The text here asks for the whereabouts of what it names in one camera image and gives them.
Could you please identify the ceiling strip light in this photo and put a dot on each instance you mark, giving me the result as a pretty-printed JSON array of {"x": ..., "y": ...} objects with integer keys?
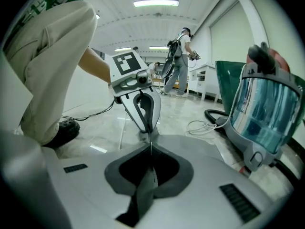
[
  {"x": 122, "y": 49},
  {"x": 159, "y": 48},
  {"x": 156, "y": 3}
]

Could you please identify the person's left forearm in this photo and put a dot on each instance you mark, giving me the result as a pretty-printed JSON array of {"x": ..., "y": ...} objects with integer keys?
[{"x": 95, "y": 63}]

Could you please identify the person's left black shoe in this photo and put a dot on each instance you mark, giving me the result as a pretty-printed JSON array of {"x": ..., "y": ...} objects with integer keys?
[{"x": 69, "y": 130}]

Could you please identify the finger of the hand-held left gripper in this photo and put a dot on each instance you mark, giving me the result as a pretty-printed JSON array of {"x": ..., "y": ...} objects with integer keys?
[
  {"x": 129, "y": 105},
  {"x": 157, "y": 108}
]

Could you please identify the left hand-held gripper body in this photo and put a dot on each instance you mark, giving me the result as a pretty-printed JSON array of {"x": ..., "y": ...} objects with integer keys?
[{"x": 124, "y": 63}]

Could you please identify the white vanity cabinet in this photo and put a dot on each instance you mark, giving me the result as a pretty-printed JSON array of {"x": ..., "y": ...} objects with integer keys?
[{"x": 205, "y": 80}]

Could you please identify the person's beige trousers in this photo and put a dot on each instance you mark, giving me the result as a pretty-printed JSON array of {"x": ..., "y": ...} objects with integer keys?
[{"x": 52, "y": 68}]

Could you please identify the red vacuum cleaner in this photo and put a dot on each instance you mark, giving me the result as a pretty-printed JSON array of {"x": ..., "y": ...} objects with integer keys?
[{"x": 262, "y": 108}]

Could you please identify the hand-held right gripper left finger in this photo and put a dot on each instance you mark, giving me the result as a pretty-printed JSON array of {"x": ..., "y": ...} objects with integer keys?
[{"x": 90, "y": 187}]

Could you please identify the white roller blind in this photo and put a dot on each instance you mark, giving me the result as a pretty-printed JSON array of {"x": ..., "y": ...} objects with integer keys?
[{"x": 228, "y": 39}]

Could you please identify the green bathtub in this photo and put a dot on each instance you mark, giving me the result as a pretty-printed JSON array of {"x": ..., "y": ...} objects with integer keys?
[{"x": 228, "y": 85}]

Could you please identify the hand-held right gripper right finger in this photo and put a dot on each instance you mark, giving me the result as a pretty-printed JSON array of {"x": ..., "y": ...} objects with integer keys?
[{"x": 209, "y": 175}]

